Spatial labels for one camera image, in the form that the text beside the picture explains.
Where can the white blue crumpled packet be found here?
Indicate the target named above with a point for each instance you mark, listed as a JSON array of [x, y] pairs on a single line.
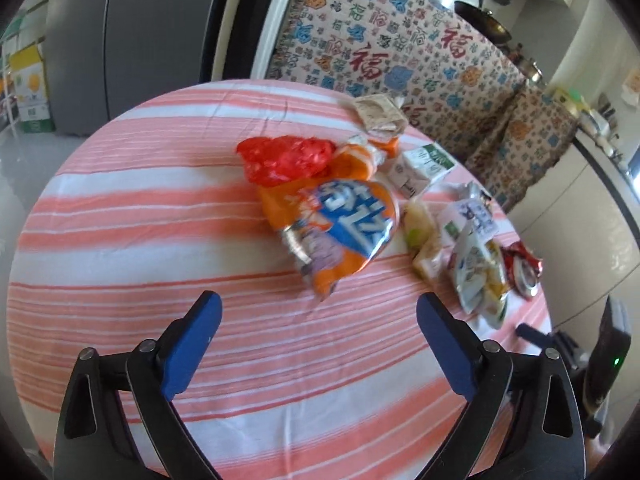
[[475, 215]]

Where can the red plastic bag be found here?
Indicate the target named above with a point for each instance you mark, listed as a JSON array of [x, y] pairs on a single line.
[[285, 160]]

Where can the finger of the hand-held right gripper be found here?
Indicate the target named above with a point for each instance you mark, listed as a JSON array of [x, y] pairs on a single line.
[[532, 334]]

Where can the white yellow snack packet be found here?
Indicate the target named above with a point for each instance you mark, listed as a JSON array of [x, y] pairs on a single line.
[[477, 275]]

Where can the large printed patterned cloth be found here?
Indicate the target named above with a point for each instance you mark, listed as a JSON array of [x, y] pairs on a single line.
[[380, 45]]

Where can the pale plastic wrapper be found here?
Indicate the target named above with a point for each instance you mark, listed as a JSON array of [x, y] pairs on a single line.
[[422, 235]]

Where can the yellow white cardboard box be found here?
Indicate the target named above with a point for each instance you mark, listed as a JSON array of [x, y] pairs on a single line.
[[31, 87]]

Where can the orange snack bag blue print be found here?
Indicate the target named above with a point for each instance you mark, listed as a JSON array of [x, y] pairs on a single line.
[[340, 225]]

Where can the black wok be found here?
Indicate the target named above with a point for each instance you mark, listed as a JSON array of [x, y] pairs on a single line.
[[482, 20]]

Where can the grey refrigerator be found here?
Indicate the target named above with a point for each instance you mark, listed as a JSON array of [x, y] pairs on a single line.
[[145, 45]]

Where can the pink striped tablecloth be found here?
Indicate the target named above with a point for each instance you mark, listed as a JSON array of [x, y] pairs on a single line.
[[150, 240]]

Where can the green lidded container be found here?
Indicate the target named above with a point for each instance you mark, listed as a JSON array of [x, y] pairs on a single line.
[[572, 100]]

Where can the steel pot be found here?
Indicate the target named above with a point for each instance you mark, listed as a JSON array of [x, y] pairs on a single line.
[[530, 67]]

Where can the beige crumpled paper wrapper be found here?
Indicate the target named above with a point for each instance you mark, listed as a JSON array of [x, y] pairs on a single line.
[[377, 112]]

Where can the red foil snack packet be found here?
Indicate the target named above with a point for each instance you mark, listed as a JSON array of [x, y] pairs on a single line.
[[522, 270]]

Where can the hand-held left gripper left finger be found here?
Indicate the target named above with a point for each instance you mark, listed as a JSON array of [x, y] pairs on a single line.
[[192, 345]]

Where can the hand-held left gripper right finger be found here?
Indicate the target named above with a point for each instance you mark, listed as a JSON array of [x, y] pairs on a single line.
[[445, 345]]

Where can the white green milk carton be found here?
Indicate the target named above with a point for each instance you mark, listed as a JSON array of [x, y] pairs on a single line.
[[420, 167]]

